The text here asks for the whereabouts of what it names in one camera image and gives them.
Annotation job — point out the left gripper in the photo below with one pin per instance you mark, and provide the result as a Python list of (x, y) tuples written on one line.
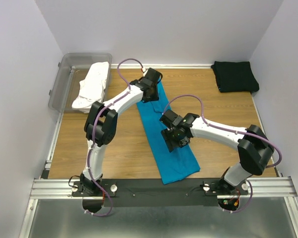
[(154, 97)]

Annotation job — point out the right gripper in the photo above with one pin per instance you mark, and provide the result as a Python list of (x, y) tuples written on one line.
[(166, 134)]

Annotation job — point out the blue t shirt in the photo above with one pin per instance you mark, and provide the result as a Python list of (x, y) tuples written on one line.
[(173, 165)]

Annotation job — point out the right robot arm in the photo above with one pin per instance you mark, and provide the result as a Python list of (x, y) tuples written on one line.
[(253, 147)]

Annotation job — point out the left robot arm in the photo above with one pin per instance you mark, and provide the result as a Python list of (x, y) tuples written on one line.
[(101, 124)]

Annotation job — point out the white t shirt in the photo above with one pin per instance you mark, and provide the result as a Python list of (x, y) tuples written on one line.
[(92, 87)]

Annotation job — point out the clear plastic bin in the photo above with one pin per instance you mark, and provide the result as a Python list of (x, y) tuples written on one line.
[(70, 64)]

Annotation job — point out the folded black t shirt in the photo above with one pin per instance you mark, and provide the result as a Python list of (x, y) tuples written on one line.
[(234, 77)]

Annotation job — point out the white table edge rail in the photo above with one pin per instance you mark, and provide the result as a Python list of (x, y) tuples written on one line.
[(168, 66)]

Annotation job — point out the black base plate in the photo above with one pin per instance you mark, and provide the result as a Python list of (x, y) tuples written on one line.
[(153, 193)]

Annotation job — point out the aluminium frame rail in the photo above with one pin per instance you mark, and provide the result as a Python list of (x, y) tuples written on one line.
[(262, 187)]

